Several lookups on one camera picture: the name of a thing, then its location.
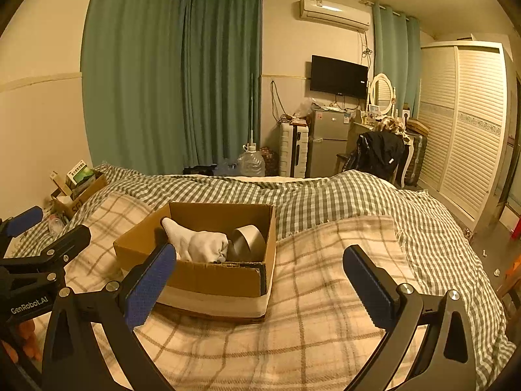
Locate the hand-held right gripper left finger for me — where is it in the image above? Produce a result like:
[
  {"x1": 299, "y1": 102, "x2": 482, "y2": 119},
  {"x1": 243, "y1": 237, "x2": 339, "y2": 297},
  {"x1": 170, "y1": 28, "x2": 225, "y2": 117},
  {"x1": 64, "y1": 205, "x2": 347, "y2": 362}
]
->
[{"x1": 41, "y1": 242, "x2": 178, "y2": 391}]

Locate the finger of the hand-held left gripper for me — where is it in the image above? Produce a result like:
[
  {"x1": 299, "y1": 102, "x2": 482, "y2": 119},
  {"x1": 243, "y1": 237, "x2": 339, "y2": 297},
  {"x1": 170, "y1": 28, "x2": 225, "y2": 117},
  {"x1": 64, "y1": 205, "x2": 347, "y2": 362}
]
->
[
  {"x1": 0, "y1": 205, "x2": 44, "y2": 253},
  {"x1": 0, "y1": 224, "x2": 91, "y2": 282}
]

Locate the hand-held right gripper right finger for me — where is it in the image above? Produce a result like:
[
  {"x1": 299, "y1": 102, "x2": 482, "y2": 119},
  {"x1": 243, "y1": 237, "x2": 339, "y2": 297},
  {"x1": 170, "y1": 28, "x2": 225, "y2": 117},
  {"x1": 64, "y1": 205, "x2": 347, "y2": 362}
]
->
[{"x1": 343, "y1": 245, "x2": 478, "y2": 391}]

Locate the white sock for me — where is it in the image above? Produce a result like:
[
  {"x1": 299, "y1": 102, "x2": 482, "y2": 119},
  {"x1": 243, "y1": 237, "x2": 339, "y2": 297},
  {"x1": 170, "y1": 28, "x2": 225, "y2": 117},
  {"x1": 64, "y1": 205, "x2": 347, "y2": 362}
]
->
[{"x1": 161, "y1": 217, "x2": 230, "y2": 262}]

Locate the grey tape roll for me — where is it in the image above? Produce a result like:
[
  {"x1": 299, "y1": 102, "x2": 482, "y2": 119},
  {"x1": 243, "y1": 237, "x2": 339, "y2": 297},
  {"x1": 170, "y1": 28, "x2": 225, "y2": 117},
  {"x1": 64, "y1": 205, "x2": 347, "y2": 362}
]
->
[{"x1": 227, "y1": 224, "x2": 268, "y2": 262}]

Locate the person's left hand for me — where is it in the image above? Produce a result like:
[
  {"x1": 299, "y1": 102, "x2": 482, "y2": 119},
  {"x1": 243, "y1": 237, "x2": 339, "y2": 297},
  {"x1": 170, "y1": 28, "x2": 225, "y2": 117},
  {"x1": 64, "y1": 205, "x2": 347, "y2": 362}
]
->
[{"x1": 16, "y1": 318, "x2": 42, "y2": 362}]

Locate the small cardboard box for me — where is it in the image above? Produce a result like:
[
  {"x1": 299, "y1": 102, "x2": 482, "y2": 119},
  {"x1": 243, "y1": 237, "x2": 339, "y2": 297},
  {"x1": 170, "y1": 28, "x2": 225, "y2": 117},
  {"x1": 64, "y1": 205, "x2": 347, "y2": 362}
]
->
[{"x1": 51, "y1": 171, "x2": 109, "y2": 219}]

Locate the beige plaid blanket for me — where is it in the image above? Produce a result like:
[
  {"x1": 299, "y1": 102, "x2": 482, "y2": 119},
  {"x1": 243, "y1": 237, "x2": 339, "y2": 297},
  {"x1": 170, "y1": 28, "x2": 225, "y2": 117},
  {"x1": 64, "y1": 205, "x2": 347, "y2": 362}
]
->
[{"x1": 32, "y1": 190, "x2": 429, "y2": 391}]

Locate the green and white carton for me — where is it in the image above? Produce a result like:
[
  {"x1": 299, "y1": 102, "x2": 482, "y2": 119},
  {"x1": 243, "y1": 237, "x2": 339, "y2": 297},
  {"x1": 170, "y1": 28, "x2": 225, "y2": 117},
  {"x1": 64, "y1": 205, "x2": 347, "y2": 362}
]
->
[{"x1": 65, "y1": 159, "x2": 97, "y2": 187}]

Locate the black jacket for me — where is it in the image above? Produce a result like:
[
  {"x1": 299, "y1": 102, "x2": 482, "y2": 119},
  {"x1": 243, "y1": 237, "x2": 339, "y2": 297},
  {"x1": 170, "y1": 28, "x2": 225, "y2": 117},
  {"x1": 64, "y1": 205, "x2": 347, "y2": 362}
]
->
[{"x1": 356, "y1": 131, "x2": 406, "y2": 177}]

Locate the dark suitcase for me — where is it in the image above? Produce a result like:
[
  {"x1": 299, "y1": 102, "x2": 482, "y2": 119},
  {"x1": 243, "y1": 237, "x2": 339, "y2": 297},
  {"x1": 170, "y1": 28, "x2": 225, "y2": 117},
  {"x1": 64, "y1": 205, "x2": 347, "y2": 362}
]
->
[{"x1": 404, "y1": 129, "x2": 429, "y2": 187}]

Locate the silver small fridge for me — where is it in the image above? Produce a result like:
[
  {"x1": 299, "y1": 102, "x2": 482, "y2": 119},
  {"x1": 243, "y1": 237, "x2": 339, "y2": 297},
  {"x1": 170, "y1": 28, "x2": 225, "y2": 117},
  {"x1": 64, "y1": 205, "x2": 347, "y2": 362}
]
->
[{"x1": 309, "y1": 108, "x2": 350, "y2": 179}]

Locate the white suitcase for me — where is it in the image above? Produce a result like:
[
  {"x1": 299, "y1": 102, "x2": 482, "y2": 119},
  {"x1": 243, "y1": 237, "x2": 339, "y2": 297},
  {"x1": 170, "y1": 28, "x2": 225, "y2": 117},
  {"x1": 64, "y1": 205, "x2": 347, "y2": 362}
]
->
[{"x1": 278, "y1": 123, "x2": 310, "y2": 179}]

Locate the large clear water bottle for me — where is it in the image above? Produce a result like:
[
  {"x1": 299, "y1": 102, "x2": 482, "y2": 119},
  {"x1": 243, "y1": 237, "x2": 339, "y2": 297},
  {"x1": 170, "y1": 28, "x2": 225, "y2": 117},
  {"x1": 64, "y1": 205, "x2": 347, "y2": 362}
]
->
[{"x1": 236, "y1": 144, "x2": 266, "y2": 178}]

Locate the patterned dark bag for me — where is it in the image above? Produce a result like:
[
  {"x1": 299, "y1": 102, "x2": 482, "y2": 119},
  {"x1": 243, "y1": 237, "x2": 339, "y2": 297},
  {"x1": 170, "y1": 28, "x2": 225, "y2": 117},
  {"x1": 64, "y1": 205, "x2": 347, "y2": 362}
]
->
[{"x1": 260, "y1": 147, "x2": 280, "y2": 177}]

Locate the chair with black jacket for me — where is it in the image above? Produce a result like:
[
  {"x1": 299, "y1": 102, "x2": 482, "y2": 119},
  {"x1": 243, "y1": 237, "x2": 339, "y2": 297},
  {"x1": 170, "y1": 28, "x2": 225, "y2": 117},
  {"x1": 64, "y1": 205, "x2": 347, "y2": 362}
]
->
[{"x1": 336, "y1": 119, "x2": 413, "y2": 186}]

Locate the floral cloth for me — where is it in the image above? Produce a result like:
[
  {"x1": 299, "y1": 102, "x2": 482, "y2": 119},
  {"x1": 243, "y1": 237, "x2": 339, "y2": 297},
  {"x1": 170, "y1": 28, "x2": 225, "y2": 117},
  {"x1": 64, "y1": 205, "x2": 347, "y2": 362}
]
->
[{"x1": 376, "y1": 116, "x2": 406, "y2": 135}]

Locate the wide green curtain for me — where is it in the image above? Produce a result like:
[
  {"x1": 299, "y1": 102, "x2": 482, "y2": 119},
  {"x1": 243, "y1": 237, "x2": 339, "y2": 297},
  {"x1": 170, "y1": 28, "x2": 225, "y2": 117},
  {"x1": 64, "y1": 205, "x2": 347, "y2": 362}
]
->
[{"x1": 80, "y1": 0, "x2": 193, "y2": 177}]

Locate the white louvred wardrobe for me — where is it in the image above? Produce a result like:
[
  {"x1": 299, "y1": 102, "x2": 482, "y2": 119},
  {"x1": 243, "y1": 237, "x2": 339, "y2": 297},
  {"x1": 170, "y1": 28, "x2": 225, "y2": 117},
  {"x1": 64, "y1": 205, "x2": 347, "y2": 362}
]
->
[{"x1": 417, "y1": 41, "x2": 516, "y2": 229}]

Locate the oval white mirror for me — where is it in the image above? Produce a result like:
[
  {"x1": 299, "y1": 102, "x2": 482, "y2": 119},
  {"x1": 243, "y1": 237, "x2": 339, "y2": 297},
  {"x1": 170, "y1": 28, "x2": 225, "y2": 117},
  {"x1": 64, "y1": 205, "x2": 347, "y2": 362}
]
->
[{"x1": 368, "y1": 73, "x2": 397, "y2": 115}]

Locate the white mop pole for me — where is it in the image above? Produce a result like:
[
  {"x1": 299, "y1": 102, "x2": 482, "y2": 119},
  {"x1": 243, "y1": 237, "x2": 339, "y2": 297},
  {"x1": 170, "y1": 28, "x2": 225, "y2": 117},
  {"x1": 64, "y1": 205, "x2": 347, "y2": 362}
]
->
[{"x1": 250, "y1": 73, "x2": 257, "y2": 148}]

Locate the green pleated curtain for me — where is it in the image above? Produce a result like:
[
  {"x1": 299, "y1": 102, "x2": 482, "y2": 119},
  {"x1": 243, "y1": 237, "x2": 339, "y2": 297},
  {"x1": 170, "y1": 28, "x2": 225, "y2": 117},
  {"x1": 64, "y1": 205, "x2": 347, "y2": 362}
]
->
[{"x1": 181, "y1": 0, "x2": 263, "y2": 168}]

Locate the narrow green curtain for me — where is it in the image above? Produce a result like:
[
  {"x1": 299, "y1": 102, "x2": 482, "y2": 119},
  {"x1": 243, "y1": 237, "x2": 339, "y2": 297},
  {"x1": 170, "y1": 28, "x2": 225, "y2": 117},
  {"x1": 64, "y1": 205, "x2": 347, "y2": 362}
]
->
[{"x1": 373, "y1": 2, "x2": 422, "y2": 120}]

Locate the white air conditioner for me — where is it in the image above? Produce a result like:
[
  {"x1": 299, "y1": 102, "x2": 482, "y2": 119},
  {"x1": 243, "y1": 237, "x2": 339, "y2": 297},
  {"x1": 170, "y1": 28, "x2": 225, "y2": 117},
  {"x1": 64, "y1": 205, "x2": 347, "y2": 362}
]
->
[{"x1": 299, "y1": 0, "x2": 372, "y2": 33}]

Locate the black wall television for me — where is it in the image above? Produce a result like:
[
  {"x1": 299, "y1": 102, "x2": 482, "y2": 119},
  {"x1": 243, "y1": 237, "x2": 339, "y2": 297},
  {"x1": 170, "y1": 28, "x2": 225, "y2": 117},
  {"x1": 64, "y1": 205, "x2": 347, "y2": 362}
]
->
[{"x1": 310, "y1": 54, "x2": 369, "y2": 99}]

